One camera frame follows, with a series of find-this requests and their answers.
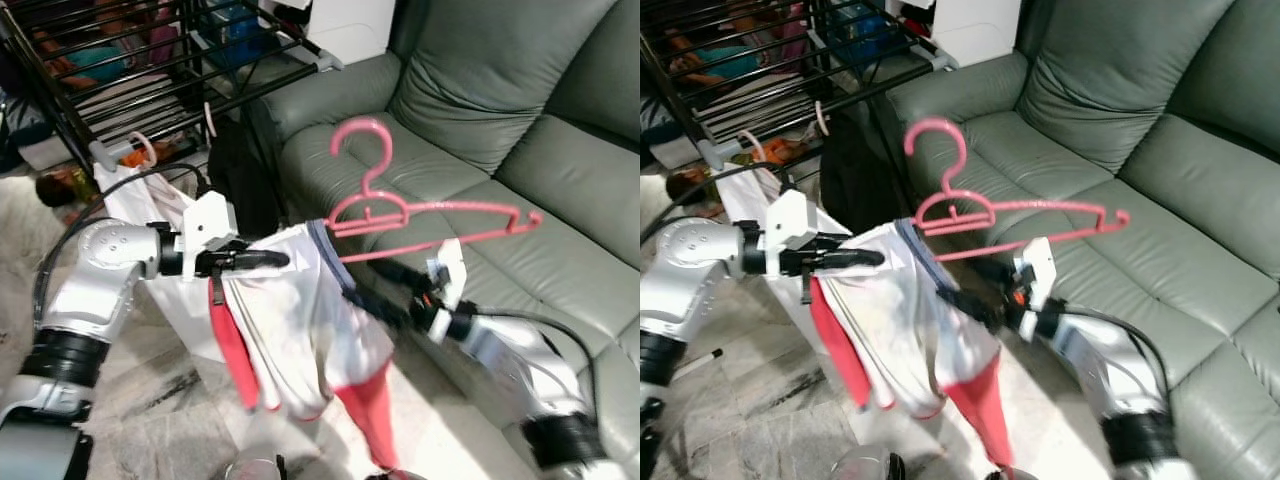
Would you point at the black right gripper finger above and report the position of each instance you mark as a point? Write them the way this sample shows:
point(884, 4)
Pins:
point(400, 275)
point(968, 308)
point(990, 273)
point(380, 308)

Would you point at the red and white garment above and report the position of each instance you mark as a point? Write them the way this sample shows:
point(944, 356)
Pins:
point(900, 320)
point(300, 320)

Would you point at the pink plastic hanger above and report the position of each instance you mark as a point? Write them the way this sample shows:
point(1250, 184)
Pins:
point(368, 196)
point(948, 197)

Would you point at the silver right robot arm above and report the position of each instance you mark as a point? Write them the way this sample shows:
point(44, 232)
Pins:
point(1100, 365)
point(520, 365)

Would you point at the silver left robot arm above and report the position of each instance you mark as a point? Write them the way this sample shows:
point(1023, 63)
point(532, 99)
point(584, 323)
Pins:
point(100, 255)
point(690, 250)

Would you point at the translucent plastic hanger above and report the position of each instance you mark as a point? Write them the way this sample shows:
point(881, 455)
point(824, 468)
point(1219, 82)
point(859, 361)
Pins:
point(150, 148)
point(760, 146)

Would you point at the white plastic hanger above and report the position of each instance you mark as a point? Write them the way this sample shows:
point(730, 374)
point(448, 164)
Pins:
point(210, 120)
point(822, 118)

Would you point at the black hung garment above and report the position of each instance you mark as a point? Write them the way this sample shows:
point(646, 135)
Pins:
point(245, 170)
point(860, 170)

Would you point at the orange toy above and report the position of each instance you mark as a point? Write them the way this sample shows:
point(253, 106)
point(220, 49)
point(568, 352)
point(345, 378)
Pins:
point(135, 157)
point(790, 150)

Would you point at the black drying rack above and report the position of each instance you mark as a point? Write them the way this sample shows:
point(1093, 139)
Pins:
point(715, 152)
point(110, 152)

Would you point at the robot left leg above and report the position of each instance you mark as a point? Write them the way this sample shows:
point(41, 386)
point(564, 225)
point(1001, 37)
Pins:
point(250, 472)
point(865, 468)

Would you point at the grey green leather sofa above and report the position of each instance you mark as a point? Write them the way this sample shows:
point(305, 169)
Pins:
point(1100, 80)
point(500, 80)

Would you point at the blue plastic box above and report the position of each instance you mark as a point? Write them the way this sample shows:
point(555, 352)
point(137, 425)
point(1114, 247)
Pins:
point(235, 20)
point(865, 22)

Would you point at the white cabinet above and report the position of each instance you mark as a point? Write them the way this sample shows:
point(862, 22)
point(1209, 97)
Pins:
point(350, 25)
point(975, 25)

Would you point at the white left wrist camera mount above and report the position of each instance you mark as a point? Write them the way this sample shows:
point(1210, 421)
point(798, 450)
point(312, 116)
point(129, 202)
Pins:
point(210, 220)
point(792, 215)

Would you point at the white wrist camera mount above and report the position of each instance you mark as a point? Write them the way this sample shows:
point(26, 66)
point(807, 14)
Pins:
point(1040, 268)
point(792, 215)
point(210, 220)
point(452, 270)

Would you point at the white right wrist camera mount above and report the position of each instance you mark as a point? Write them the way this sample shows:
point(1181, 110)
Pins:
point(452, 270)
point(1040, 268)

